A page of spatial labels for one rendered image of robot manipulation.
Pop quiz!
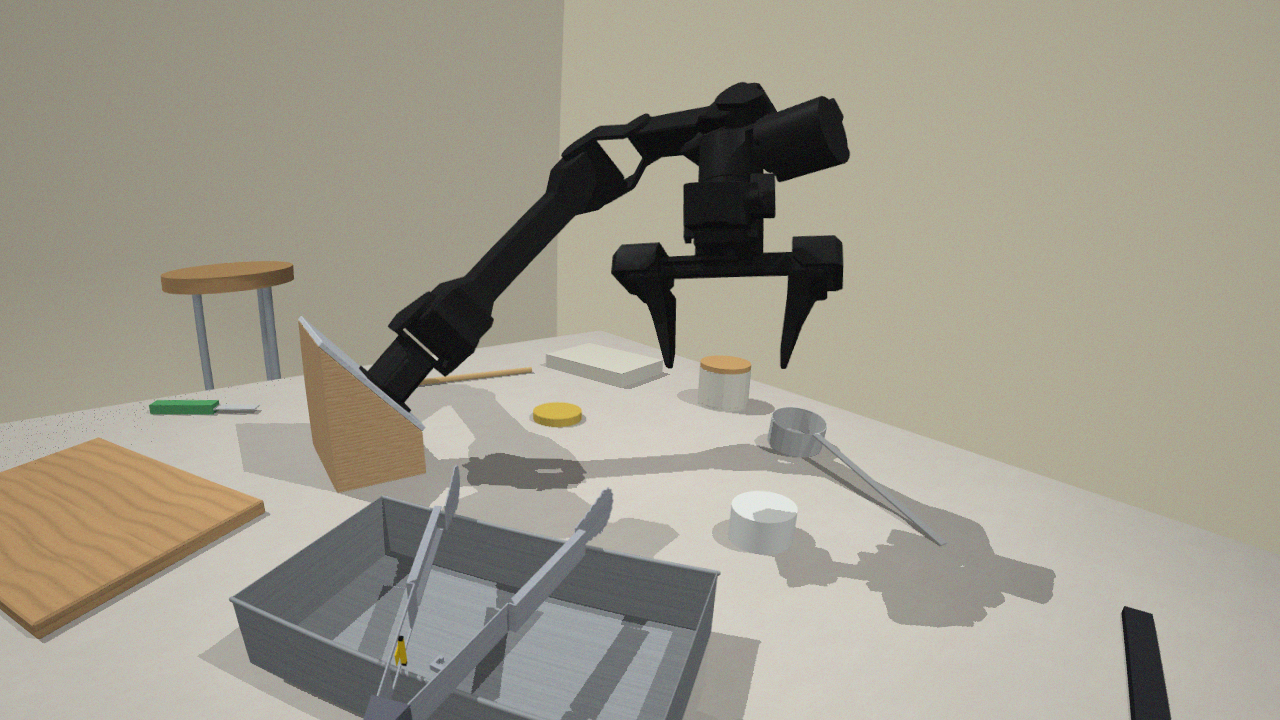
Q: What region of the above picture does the tan wooden spatula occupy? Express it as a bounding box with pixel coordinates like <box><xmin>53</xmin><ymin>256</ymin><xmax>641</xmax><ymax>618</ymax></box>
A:
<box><xmin>420</xmin><ymin>366</ymin><xmax>532</xmax><ymax>386</ymax></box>

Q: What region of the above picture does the grey saucepan with long handle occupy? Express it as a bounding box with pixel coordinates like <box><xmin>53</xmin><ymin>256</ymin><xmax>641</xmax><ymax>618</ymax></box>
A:
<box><xmin>768</xmin><ymin>407</ymin><xmax>948</xmax><ymax>546</ymax></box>

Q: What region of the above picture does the white short cylinder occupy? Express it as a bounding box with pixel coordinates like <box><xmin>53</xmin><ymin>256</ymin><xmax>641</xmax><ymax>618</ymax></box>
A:
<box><xmin>728</xmin><ymin>491</ymin><xmax>797</xmax><ymax>555</ymax></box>

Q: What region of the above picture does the grey canister with wooden lid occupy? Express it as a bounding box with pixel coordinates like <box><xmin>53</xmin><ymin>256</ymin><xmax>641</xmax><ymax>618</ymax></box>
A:
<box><xmin>698</xmin><ymin>355</ymin><xmax>751</xmax><ymax>413</ymax></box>

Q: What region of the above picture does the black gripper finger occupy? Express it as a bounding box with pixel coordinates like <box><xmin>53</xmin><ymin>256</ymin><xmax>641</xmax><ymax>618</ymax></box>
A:
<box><xmin>626</xmin><ymin>274</ymin><xmax>676</xmax><ymax>369</ymax></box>
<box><xmin>780</xmin><ymin>269</ymin><xmax>827</xmax><ymax>369</ymax></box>

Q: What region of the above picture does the dark grey spatula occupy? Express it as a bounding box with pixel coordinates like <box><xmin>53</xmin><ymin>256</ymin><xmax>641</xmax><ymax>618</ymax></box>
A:
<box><xmin>1121</xmin><ymin>606</ymin><xmax>1171</xmax><ymax>720</ymax></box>

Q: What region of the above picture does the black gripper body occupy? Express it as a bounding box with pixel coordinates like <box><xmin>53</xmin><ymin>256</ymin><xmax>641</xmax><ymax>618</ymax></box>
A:
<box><xmin>611</xmin><ymin>218</ymin><xmax>844</xmax><ymax>295</ymax></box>

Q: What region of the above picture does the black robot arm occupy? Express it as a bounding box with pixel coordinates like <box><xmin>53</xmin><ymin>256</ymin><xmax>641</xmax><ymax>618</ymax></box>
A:
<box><xmin>360</xmin><ymin>82</ymin><xmax>850</xmax><ymax>413</ymax></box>

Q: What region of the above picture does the yellow flat disc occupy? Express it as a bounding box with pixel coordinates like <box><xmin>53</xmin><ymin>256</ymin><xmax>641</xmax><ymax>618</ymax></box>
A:
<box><xmin>532</xmin><ymin>404</ymin><xmax>581</xmax><ymax>427</ymax></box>

